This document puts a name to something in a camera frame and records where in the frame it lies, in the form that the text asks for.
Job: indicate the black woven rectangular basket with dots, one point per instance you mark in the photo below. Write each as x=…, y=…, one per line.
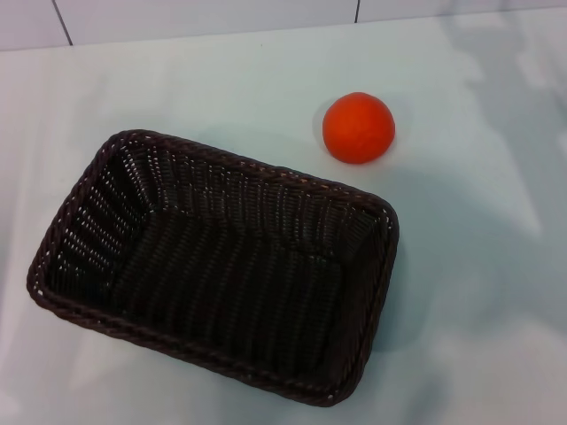
x=230, y=265

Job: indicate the orange-red round fruit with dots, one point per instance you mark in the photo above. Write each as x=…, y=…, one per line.
x=358, y=127

